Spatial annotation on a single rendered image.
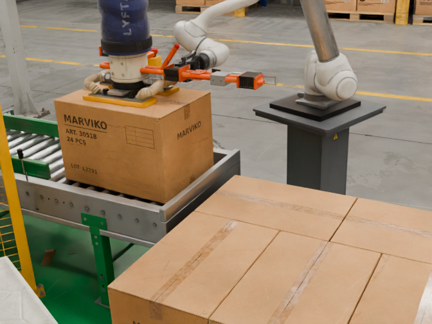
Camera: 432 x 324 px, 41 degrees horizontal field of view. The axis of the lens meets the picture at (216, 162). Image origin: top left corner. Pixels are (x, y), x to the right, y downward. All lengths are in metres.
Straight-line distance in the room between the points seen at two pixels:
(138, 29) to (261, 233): 1.00
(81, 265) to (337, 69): 1.66
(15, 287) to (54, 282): 1.85
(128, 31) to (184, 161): 0.61
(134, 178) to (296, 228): 0.75
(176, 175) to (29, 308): 1.44
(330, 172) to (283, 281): 1.20
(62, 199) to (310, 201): 1.11
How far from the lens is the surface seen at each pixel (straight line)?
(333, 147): 3.09
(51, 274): 3.22
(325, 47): 2.76
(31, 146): 3.46
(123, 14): 2.54
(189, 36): 2.80
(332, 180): 3.18
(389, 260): 2.20
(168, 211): 2.41
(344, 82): 2.76
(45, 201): 2.82
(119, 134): 2.55
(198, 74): 2.46
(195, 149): 2.65
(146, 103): 2.53
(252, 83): 2.35
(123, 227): 2.56
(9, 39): 5.54
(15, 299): 1.27
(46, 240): 3.53
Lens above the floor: 1.73
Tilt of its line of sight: 24 degrees down
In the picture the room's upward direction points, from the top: 2 degrees counter-clockwise
